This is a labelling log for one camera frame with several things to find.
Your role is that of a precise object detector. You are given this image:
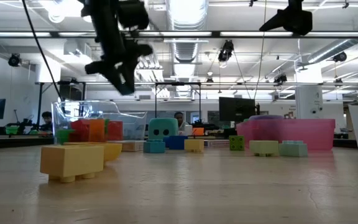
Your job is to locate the long green toy brick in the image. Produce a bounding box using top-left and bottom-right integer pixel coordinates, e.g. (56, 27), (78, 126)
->
(56, 129), (75, 146)

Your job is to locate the yellow square toy block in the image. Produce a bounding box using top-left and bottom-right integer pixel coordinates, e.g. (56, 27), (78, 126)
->
(183, 138), (205, 154)
(40, 145), (105, 184)

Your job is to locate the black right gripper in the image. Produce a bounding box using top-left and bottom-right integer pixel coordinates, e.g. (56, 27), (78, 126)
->
(259, 8), (313, 36)

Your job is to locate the black computer monitor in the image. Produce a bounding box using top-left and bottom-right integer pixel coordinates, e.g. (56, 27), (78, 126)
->
(218, 96), (257, 123)

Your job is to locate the person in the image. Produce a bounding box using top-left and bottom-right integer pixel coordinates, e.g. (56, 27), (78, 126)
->
(173, 111), (191, 131)
(40, 111), (55, 131)

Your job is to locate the light blue toy block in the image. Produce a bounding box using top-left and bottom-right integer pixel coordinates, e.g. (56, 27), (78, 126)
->
(278, 140), (309, 158)

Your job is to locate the lime green toy block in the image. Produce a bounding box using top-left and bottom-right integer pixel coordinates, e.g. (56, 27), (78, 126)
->
(229, 135), (246, 152)

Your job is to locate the purple foam die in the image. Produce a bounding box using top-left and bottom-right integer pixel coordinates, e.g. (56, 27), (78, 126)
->
(249, 114), (285, 121)

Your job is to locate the pink plastic bin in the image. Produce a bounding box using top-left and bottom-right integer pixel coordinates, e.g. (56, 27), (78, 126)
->
(236, 118), (336, 152)

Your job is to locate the green crate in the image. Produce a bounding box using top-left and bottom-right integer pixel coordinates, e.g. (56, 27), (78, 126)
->
(4, 125), (21, 136)

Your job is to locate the teal foam die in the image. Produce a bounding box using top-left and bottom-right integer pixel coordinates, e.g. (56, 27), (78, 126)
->
(148, 117), (180, 141)

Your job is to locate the black spotlight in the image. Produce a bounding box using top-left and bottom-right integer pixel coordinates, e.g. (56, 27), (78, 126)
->
(7, 52), (22, 68)
(332, 50), (348, 63)
(217, 39), (235, 63)
(273, 73), (288, 85)

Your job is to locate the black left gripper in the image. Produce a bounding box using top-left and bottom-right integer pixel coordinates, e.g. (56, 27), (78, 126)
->
(84, 44), (154, 96)

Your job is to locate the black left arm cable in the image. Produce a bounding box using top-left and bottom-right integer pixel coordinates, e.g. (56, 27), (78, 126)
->
(21, 0), (64, 102)

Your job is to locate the blue four-stud toy block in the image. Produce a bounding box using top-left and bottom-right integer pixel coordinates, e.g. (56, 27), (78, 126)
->
(143, 139), (167, 154)

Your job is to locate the white column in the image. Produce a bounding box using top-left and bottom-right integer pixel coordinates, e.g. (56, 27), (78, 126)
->
(295, 70), (324, 119)

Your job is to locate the blue two-stud toy brick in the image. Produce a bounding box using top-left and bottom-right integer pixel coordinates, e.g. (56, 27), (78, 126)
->
(163, 134), (189, 151)

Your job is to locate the black station frame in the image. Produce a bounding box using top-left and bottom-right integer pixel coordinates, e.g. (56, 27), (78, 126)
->
(35, 80), (358, 128)

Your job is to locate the silver ventilation duct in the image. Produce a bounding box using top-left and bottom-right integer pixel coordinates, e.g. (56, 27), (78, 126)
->
(165, 0), (210, 63)

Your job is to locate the yellow bowl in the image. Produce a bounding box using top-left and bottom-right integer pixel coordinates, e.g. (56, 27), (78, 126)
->
(63, 142), (123, 162)

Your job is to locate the pale green toy block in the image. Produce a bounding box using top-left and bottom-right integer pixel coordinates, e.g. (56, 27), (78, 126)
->
(249, 140), (280, 157)

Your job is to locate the clear plastic bin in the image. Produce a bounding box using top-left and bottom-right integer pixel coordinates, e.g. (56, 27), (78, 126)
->
(50, 100), (148, 146)

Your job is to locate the orange toy block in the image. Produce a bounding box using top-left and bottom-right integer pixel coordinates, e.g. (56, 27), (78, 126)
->
(88, 118), (106, 143)

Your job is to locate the red two-stud toy brick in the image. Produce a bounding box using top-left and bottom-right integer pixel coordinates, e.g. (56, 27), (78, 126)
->
(107, 120), (124, 142)
(69, 119), (91, 143)

